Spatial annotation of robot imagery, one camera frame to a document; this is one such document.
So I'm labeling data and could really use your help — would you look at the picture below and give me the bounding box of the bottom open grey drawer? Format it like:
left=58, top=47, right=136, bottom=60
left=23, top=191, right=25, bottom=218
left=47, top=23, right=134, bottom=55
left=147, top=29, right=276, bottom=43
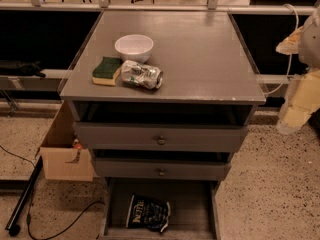
left=98, top=178, right=221, bottom=240

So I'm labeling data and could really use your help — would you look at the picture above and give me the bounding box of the black bar on floor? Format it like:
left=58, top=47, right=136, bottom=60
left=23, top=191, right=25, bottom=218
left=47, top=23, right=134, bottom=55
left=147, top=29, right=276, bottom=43
left=1, top=158, right=43, bottom=237

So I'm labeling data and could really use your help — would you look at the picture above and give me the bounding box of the black floor cable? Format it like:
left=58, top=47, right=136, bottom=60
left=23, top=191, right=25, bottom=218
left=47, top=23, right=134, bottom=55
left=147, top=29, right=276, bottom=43
left=0, top=145, right=106, bottom=240

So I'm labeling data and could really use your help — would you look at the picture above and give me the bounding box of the grey drawer cabinet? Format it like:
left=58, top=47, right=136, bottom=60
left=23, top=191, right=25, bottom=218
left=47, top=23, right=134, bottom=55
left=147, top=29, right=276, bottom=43
left=59, top=10, right=267, bottom=182

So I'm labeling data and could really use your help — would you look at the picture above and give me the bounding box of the black object on rail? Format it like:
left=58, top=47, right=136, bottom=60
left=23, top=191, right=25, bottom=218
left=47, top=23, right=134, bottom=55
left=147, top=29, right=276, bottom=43
left=0, top=60, right=46, bottom=78

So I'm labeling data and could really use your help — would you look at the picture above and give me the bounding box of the white hanging cable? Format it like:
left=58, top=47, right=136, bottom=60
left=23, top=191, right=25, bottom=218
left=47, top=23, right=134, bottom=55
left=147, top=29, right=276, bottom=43
left=265, top=3, right=300, bottom=97

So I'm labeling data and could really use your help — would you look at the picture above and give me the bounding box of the white bowl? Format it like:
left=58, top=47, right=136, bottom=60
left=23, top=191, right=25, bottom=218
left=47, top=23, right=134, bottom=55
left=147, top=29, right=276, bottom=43
left=114, top=34, right=154, bottom=63

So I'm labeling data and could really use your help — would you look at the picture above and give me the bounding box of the middle grey drawer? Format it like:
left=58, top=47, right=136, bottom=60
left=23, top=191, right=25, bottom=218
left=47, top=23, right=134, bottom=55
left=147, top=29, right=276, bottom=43
left=92, top=158, right=231, bottom=181

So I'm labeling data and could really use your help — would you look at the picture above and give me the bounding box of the green yellow sponge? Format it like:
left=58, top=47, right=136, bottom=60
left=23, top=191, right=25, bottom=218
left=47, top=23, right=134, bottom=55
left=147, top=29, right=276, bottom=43
left=92, top=57, right=122, bottom=86

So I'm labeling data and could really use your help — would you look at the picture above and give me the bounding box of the cardboard box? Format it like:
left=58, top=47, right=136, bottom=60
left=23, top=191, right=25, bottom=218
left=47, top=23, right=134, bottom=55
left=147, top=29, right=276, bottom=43
left=40, top=102, right=95, bottom=182

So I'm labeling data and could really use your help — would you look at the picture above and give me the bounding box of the blue Kettle chip bag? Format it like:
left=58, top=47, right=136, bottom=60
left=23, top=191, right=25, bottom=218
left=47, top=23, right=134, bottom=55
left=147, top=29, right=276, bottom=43
left=126, top=194, right=171, bottom=233

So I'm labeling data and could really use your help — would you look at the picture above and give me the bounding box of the top grey drawer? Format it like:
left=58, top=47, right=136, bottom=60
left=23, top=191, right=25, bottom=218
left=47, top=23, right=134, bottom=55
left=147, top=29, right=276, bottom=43
left=74, top=122, right=248, bottom=153

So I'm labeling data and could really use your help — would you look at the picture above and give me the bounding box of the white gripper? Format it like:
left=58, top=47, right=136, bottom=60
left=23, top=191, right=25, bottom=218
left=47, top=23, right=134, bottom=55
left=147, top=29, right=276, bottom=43
left=276, top=7, right=320, bottom=135

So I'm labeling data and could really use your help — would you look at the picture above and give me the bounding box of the crushed silver can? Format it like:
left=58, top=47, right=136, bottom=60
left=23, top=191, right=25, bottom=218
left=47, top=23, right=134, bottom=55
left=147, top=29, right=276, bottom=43
left=121, top=60, right=163, bottom=90

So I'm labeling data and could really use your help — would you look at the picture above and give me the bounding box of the metal frame rail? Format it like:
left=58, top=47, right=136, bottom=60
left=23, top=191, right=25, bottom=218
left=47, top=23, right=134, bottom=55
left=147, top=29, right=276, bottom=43
left=0, top=0, right=320, bottom=16

